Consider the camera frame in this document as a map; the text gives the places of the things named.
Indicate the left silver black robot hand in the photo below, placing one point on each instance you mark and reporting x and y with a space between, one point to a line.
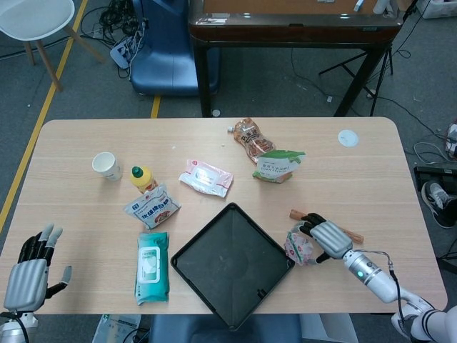
26 286

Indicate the brown sauce spout pouch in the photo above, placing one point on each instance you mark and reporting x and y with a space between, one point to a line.
251 139

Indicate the blue robot body base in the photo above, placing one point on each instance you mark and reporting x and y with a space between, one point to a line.
178 328

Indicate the small candy packet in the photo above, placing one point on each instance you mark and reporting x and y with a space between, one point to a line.
298 250

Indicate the green white snack pouch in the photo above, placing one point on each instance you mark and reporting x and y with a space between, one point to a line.
276 166

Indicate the teal wet wipes pack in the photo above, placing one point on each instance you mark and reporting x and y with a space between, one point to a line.
151 268

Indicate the white castor sugar bag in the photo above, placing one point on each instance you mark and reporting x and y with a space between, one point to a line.
153 209

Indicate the black flat box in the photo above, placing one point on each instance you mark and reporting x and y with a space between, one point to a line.
433 174

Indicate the black tripod stand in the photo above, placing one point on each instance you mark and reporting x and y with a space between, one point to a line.
387 60

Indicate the white round table grommet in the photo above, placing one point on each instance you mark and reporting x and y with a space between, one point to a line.
348 138

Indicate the white power strip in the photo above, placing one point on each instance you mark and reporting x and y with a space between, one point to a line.
123 53

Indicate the wooden rolling pin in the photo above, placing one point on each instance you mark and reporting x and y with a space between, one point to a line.
295 214

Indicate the pink white wet wipes pack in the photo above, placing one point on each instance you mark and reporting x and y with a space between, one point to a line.
205 178

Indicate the white paper cup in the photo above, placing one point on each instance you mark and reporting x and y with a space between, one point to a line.
105 166

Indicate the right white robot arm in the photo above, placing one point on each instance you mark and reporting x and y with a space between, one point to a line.
375 280

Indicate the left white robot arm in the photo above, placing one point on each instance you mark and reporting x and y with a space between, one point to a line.
12 327

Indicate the white floor disc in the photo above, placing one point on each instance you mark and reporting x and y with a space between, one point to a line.
216 113

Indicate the dark brown mahjong table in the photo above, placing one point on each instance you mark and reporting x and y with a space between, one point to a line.
292 32

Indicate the white chair wooden legs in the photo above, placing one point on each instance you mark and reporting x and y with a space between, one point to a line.
32 18

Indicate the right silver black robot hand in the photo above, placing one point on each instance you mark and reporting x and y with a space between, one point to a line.
332 239

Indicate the grey black sneaker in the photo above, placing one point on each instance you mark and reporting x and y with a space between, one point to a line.
439 203

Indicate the yellow bottle green cap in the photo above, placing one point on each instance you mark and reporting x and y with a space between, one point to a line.
141 182

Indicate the black square plastic tray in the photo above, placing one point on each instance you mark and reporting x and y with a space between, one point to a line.
232 264

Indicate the blue chair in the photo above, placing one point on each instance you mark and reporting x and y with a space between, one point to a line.
168 60

